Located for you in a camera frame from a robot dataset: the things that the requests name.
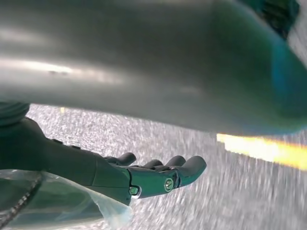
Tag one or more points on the clear plastic film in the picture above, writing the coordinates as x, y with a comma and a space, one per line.
72, 206

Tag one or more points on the yellow floor tape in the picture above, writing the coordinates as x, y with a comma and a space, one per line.
264, 149

